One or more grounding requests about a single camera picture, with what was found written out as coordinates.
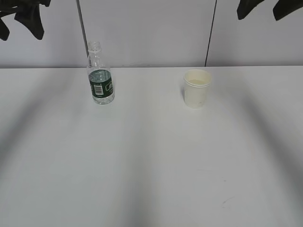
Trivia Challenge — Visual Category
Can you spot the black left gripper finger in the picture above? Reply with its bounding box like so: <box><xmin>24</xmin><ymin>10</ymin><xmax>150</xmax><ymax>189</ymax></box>
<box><xmin>14</xmin><ymin>0</ymin><xmax>51</xmax><ymax>40</ymax></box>
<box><xmin>0</xmin><ymin>18</ymin><xmax>10</xmax><ymax>41</ymax></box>

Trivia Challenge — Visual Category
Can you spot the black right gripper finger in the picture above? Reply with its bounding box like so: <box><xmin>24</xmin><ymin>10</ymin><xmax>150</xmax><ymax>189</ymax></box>
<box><xmin>273</xmin><ymin>0</ymin><xmax>303</xmax><ymax>21</ymax></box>
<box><xmin>237</xmin><ymin>0</ymin><xmax>264</xmax><ymax>20</ymax></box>

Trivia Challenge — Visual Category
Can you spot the white paper cup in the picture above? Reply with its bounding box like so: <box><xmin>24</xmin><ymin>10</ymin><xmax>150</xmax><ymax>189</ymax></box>
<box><xmin>184</xmin><ymin>69</ymin><xmax>212</xmax><ymax>109</ymax></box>

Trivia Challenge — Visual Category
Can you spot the clear green-label water bottle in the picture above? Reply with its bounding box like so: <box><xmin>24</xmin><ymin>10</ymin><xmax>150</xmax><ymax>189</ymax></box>
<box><xmin>87</xmin><ymin>42</ymin><xmax>115</xmax><ymax>105</ymax></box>

